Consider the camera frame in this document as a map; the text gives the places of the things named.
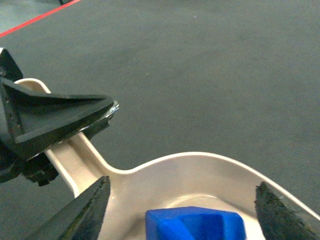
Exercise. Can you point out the beige plastic dustpan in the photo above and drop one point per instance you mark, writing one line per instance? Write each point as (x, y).
(187, 179)

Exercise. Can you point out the blue plastic part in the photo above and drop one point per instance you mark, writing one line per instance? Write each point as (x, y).
(193, 223)

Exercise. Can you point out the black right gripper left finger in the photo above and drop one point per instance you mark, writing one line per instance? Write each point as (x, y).
(81, 219)

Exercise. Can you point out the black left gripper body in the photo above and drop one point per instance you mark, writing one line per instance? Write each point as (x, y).
(14, 158)

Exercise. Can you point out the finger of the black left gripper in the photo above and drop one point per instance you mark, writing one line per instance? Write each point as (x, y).
(49, 118)

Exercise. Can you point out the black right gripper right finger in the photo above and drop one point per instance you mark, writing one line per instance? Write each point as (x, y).
(281, 218)

